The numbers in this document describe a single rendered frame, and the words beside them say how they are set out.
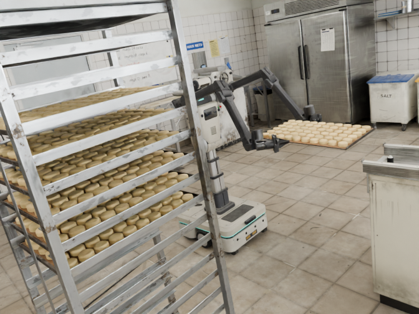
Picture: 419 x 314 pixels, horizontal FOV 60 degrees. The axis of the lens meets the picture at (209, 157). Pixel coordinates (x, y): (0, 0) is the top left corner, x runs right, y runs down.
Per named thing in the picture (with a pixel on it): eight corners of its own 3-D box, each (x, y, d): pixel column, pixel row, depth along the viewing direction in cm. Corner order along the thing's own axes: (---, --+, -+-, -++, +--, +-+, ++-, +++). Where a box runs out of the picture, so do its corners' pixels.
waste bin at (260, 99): (290, 115, 714) (286, 82, 695) (273, 123, 682) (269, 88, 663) (268, 114, 755) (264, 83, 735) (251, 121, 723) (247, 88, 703)
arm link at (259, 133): (254, 147, 228) (244, 149, 222) (252, 129, 226) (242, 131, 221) (269, 147, 218) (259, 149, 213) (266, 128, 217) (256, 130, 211)
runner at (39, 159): (187, 111, 139) (186, 103, 138) (192, 111, 137) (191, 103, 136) (17, 170, 97) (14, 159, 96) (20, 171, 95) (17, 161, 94)
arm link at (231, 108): (226, 93, 238) (214, 95, 231) (231, 88, 233) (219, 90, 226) (255, 150, 228) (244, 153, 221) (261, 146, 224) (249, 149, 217)
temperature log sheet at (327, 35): (335, 50, 509) (333, 27, 500) (334, 50, 508) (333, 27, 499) (322, 51, 526) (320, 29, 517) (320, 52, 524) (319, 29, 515)
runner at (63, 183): (192, 133, 142) (190, 126, 141) (197, 134, 140) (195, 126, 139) (28, 200, 100) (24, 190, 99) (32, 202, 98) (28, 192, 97)
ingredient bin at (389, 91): (367, 130, 536) (365, 78, 513) (385, 119, 576) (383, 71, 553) (406, 133, 497) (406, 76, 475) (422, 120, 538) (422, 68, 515)
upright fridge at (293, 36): (377, 119, 586) (373, -18, 525) (350, 134, 532) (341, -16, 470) (303, 116, 690) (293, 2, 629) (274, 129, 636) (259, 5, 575)
